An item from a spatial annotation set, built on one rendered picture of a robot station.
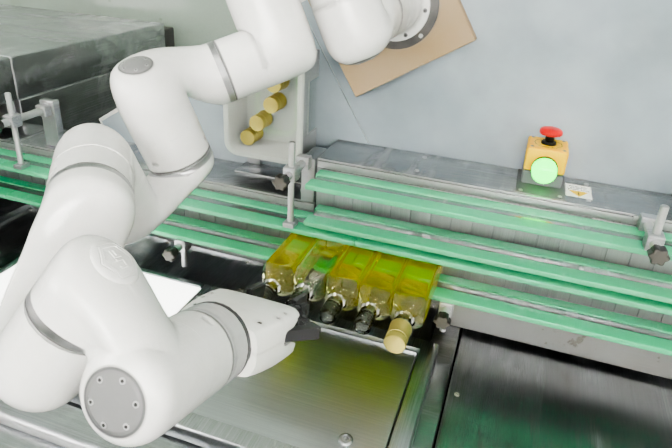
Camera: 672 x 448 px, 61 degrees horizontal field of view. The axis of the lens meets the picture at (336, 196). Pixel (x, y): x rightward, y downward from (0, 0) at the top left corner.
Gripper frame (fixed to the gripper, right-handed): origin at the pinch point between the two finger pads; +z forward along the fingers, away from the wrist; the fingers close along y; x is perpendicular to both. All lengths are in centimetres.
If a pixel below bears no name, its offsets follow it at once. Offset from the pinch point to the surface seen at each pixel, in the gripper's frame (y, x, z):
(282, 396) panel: -4.6, -22.3, 23.0
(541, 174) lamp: 28, 20, 45
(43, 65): -99, 24, 64
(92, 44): -99, 33, 82
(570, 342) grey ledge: 40, -10, 53
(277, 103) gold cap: -24, 24, 47
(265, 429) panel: -4.2, -24.7, 16.4
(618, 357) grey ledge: 48, -11, 53
